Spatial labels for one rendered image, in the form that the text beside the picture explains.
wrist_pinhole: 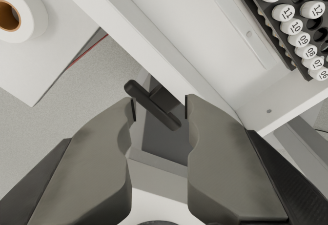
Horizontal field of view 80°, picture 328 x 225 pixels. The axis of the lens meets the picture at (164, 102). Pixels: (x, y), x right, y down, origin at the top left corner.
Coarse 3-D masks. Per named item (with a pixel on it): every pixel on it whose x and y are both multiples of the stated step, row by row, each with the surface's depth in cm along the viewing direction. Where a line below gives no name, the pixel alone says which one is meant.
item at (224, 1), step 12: (216, 0) 21; (228, 0) 21; (228, 12) 21; (240, 12) 21; (240, 24) 22; (240, 36) 23; (252, 36) 22; (252, 48) 23; (264, 48) 23; (264, 60) 24
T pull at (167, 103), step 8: (128, 88) 18; (136, 88) 18; (160, 88) 19; (136, 96) 19; (144, 96) 19; (152, 96) 19; (160, 96) 19; (168, 96) 19; (144, 104) 19; (152, 104) 19; (160, 104) 19; (168, 104) 19; (176, 104) 19; (152, 112) 20; (160, 112) 20; (168, 112) 20; (160, 120) 20; (168, 120) 20; (176, 120) 21; (176, 128) 21
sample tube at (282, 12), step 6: (276, 6) 16; (282, 6) 15; (288, 6) 15; (258, 12) 19; (276, 12) 16; (282, 12) 15; (288, 12) 15; (276, 18) 16; (282, 18) 16; (288, 18) 16
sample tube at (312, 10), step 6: (294, 0) 18; (306, 6) 16; (312, 6) 15; (318, 6) 15; (324, 6) 15; (300, 12) 16; (306, 12) 16; (312, 12) 15; (318, 12) 15; (312, 18) 16
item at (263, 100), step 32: (160, 0) 22; (192, 0) 22; (192, 32) 23; (224, 32) 23; (256, 32) 23; (192, 64) 25; (224, 64) 25; (256, 64) 25; (224, 96) 28; (256, 96) 27; (288, 96) 23; (320, 96) 21; (256, 128) 24
